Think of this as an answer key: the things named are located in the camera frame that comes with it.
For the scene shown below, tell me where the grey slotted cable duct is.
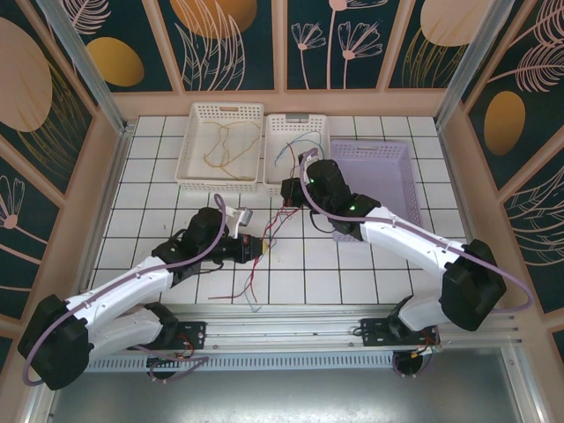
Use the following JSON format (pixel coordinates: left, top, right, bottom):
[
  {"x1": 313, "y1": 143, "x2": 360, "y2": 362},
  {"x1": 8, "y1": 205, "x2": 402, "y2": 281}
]
[{"x1": 59, "y1": 354, "x2": 400, "y2": 372}]

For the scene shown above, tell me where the purple perforated plastic basket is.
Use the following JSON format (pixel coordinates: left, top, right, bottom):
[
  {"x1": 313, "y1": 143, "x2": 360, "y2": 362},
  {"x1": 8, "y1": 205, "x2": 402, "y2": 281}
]
[{"x1": 328, "y1": 139, "x2": 422, "y2": 243}]

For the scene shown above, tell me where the aluminium frame post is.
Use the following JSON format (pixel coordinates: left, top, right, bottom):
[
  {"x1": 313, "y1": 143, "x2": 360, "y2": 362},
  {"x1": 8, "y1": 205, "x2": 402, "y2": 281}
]
[
  {"x1": 434, "y1": 0, "x2": 503, "y2": 129},
  {"x1": 34, "y1": 0, "x2": 131, "y2": 136}
]

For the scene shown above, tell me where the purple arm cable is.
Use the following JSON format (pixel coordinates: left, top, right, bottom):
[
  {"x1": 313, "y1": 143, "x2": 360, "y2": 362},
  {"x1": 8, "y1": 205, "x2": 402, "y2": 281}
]
[
  {"x1": 299, "y1": 148, "x2": 534, "y2": 316},
  {"x1": 22, "y1": 193, "x2": 233, "y2": 389}
]

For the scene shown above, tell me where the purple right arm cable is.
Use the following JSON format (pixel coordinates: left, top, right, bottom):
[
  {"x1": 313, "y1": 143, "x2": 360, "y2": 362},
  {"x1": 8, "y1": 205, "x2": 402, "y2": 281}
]
[{"x1": 299, "y1": 148, "x2": 534, "y2": 316}]

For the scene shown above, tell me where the bundle of coloured wires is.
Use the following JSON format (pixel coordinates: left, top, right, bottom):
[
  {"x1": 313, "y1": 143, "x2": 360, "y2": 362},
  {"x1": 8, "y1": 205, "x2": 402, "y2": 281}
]
[{"x1": 263, "y1": 210, "x2": 294, "y2": 248}]

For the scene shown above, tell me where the blue thin wire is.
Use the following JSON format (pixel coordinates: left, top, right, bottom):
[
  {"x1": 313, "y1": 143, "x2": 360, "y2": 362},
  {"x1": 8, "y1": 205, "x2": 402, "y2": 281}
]
[
  {"x1": 286, "y1": 140, "x2": 325, "y2": 160},
  {"x1": 244, "y1": 263, "x2": 262, "y2": 315},
  {"x1": 273, "y1": 130, "x2": 325, "y2": 168}
]

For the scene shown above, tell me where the grey metal sheet panel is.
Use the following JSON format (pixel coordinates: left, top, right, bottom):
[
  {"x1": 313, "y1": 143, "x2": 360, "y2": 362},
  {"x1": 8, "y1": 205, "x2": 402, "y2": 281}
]
[{"x1": 26, "y1": 347, "x2": 543, "y2": 423}]

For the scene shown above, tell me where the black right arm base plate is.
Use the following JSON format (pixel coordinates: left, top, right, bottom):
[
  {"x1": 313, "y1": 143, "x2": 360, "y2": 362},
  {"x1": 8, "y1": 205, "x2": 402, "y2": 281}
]
[{"x1": 359, "y1": 317, "x2": 442, "y2": 353}]

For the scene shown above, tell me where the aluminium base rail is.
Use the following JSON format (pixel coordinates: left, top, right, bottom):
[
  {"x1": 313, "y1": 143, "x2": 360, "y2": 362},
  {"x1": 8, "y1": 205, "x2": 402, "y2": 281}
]
[{"x1": 43, "y1": 302, "x2": 525, "y2": 353}]

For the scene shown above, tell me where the cream perforated plastic basket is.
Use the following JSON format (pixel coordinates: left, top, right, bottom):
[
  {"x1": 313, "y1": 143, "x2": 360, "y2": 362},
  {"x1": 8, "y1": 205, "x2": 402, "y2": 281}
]
[{"x1": 174, "y1": 101, "x2": 265, "y2": 194}]

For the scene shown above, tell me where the white basket with grey handles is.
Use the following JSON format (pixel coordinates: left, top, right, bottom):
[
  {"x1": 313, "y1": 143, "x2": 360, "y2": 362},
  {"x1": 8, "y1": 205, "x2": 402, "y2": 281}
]
[{"x1": 263, "y1": 113, "x2": 330, "y2": 197}]

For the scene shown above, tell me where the black round cable grommet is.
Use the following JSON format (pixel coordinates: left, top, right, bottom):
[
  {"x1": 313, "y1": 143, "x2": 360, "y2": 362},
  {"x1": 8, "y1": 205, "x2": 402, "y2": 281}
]
[
  {"x1": 146, "y1": 359, "x2": 171, "y2": 383},
  {"x1": 393, "y1": 351, "x2": 429, "y2": 379}
]

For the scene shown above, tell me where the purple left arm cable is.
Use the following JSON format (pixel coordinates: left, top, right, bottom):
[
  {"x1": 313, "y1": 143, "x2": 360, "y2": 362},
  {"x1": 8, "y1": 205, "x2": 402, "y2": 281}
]
[{"x1": 22, "y1": 193, "x2": 233, "y2": 389}]

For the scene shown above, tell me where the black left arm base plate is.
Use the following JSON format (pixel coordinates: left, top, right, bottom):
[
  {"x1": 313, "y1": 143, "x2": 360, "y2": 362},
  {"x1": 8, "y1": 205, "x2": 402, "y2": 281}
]
[{"x1": 126, "y1": 320, "x2": 208, "y2": 353}]

